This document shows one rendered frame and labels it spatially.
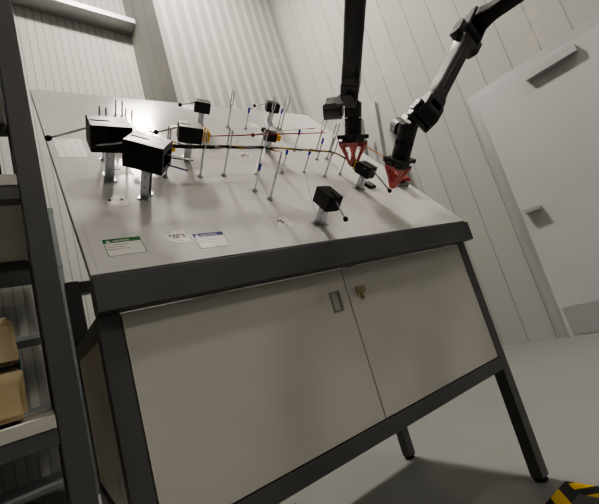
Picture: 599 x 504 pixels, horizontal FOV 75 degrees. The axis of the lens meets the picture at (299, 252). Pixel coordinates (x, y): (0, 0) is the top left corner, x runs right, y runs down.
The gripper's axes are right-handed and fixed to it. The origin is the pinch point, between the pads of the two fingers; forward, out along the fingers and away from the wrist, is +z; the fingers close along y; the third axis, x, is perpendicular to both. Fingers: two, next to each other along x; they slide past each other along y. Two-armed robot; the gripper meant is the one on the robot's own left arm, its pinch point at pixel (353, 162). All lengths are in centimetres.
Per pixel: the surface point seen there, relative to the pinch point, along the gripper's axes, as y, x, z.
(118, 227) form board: 82, -2, 8
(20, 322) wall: 65, -267, 118
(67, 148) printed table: 78, -38, -8
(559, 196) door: -241, 21, 41
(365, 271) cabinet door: 27.0, 23.4, 28.0
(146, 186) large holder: 71, -9, 1
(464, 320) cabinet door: -4, 40, 50
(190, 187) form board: 57, -12, 3
